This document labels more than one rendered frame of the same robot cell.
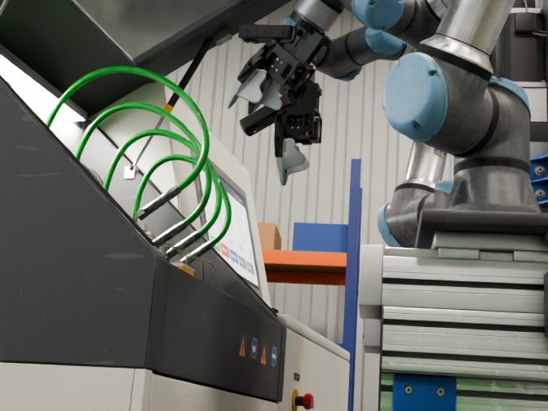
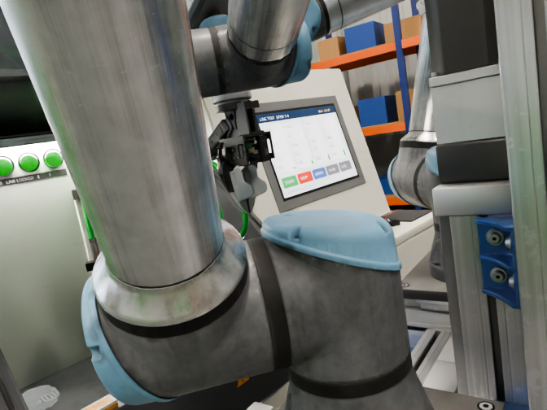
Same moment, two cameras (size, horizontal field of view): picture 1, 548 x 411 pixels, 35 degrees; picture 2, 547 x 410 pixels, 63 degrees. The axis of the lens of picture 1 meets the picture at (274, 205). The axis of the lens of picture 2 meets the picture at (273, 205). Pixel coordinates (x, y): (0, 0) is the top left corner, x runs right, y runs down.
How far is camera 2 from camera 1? 1.21 m
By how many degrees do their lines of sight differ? 38
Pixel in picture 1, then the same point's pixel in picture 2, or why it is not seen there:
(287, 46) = not seen: hidden behind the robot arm
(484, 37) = (152, 268)
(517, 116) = (342, 303)
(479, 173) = (299, 398)
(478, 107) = (226, 351)
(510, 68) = (441, 50)
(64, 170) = not seen: outside the picture
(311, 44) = not seen: hidden behind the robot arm
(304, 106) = (239, 131)
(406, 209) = (405, 176)
